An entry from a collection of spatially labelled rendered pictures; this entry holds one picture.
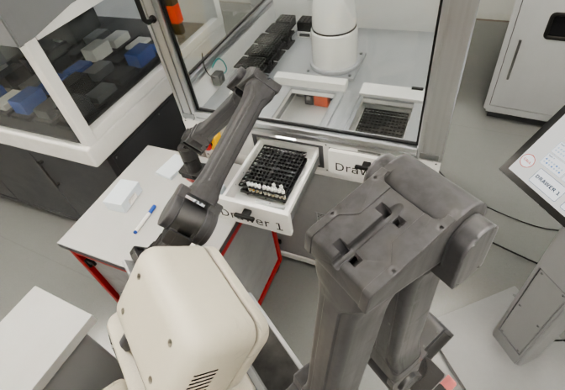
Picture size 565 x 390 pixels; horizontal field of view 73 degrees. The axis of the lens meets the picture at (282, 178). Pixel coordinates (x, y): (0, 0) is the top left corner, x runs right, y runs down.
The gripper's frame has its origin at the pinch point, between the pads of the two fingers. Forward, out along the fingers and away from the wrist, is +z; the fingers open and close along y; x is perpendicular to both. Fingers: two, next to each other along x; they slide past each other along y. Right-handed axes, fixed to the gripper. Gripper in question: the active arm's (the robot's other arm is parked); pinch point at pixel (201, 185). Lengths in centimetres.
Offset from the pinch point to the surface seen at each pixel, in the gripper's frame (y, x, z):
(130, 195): 29.4, 8.6, 5.0
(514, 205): -129, -99, 86
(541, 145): -106, -24, -20
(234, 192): -14.3, 0.4, -0.3
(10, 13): 54, -4, -61
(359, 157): -55, -21, -7
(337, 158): -47, -22, -5
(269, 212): -33.5, 10.1, -7.2
